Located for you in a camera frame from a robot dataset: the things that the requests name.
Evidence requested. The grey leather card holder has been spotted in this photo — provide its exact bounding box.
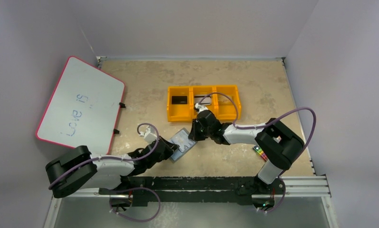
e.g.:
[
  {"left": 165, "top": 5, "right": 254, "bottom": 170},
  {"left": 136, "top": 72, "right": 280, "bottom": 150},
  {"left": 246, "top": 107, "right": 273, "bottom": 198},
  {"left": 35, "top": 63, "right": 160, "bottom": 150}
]
[{"left": 168, "top": 128, "right": 197, "bottom": 162}]

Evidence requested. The white VIP card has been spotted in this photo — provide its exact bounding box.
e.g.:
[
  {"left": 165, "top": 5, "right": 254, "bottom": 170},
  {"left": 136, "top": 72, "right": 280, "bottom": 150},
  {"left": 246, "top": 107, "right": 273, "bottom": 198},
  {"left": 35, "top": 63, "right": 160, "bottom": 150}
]
[
  {"left": 172, "top": 130, "right": 196, "bottom": 153},
  {"left": 194, "top": 95, "right": 212, "bottom": 105}
]

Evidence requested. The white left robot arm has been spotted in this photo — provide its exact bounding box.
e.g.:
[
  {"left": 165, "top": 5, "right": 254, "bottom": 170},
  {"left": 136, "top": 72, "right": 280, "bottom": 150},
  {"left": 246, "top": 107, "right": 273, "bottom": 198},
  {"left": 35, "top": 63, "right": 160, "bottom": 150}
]
[{"left": 45, "top": 137, "right": 179, "bottom": 199}]

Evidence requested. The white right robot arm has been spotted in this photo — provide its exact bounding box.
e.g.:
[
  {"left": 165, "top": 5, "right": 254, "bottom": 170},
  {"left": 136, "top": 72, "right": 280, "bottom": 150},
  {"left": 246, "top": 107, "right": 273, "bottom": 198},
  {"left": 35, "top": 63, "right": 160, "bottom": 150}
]
[{"left": 188, "top": 110, "right": 306, "bottom": 193}]

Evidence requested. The beige gold card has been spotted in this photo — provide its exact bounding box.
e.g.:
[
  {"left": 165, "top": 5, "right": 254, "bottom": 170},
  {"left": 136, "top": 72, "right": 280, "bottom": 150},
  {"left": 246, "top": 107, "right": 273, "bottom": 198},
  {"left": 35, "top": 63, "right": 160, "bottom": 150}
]
[{"left": 217, "top": 95, "right": 233, "bottom": 105}]

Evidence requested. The black card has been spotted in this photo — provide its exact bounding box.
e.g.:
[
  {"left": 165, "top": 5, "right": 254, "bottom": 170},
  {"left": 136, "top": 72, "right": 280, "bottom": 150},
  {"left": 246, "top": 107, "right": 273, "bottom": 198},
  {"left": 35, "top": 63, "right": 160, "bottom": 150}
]
[{"left": 171, "top": 95, "right": 188, "bottom": 105}]

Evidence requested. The yellow right bin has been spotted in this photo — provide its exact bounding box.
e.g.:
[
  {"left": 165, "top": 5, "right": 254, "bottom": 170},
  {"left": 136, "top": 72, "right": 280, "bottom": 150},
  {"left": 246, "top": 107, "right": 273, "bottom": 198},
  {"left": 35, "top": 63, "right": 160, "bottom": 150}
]
[{"left": 214, "top": 85, "right": 242, "bottom": 121}]

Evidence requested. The yellow bin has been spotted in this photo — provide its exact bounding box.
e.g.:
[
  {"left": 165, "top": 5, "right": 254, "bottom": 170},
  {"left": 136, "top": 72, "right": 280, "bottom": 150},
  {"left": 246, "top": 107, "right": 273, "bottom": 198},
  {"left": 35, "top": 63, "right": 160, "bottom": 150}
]
[
  {"left": 188, "top": 86, "right": 217, "bottom": 119},
  {"left": 214, "top": 85, "right": 242, "bottom": 121},
  {"left": 166, "top": 86, "right": 192, "bottom": 122}
]

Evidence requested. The yellow left bin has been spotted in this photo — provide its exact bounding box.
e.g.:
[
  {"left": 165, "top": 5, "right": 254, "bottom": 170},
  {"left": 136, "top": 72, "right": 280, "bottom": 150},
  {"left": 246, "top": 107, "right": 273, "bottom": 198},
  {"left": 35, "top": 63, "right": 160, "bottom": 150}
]
[{"left": 166, "top": 86, "right": 192, "bottom": 122}]

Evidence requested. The yellow middle bin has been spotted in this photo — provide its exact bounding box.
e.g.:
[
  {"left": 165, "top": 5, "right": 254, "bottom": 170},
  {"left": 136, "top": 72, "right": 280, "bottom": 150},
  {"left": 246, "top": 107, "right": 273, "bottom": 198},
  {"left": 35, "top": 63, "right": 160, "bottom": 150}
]
[{"left": 188, "top": 86, "right": 217, "bottom": 119}]

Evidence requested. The coloured marker pack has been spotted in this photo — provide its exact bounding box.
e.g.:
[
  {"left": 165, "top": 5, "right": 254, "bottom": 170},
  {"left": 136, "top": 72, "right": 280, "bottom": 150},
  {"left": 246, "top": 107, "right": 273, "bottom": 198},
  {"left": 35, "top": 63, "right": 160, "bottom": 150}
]
[{"left": 253, "top": 145, "right": 268, "bottom": 162}]

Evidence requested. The pink framed whiteboard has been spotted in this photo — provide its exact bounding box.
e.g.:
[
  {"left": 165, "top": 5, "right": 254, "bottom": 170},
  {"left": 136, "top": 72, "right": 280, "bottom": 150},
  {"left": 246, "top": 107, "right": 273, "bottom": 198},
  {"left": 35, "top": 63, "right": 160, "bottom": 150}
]
[{"left": 36, "top": 56, "right": 125, "bottom": 154}]

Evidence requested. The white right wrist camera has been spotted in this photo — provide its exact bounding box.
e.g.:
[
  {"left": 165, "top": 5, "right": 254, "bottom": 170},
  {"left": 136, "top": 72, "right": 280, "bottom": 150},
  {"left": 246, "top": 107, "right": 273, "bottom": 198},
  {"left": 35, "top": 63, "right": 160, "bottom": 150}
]
[{"left": 194, "top": 103, "right": 209, "bottom": 114}]

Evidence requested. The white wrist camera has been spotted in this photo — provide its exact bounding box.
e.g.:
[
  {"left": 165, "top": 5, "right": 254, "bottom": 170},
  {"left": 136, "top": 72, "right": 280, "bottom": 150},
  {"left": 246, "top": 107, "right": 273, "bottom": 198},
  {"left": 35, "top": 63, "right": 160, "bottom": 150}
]
[
  {"left": 194, "top": 103, "right": 209, "bottom": 114},
  {"left": 139, "top": 126, "right": 158, "bottom": 144}
]

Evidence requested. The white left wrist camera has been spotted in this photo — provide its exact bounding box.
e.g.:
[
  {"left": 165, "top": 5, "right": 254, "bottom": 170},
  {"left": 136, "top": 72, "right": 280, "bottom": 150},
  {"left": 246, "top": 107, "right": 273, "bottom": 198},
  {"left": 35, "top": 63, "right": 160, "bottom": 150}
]
[{"left": 139, "top": 126, "right": 158, "bottom": 144}]

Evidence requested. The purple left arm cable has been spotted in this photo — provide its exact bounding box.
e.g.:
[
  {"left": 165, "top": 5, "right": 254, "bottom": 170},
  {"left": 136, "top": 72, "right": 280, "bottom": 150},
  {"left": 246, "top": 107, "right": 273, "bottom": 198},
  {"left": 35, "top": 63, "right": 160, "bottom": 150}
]
[{"left": 48, "top": 123, "right": 160, "bottom": 190}]

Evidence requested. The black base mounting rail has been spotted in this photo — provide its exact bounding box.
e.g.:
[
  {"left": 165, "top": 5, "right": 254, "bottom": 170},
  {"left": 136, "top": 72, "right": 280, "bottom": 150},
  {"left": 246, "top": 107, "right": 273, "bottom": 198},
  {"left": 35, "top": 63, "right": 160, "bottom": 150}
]
[{"left": 99, "top": 174, "right": 285, "bottom": 209}]

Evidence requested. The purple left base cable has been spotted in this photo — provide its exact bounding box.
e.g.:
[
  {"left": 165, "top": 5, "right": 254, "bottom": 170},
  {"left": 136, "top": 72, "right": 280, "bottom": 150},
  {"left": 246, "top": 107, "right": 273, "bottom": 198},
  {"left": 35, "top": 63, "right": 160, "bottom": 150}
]
[{"left": 108, "top": 187, "right": 162, "bottom": 223}]

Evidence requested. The aluminium frame rail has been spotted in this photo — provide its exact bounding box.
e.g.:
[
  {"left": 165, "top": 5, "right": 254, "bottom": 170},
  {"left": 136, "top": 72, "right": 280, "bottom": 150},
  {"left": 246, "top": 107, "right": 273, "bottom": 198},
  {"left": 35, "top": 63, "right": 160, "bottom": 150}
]
[{"left": 45, "top": 176, "right": 337, "bottom": 228}]

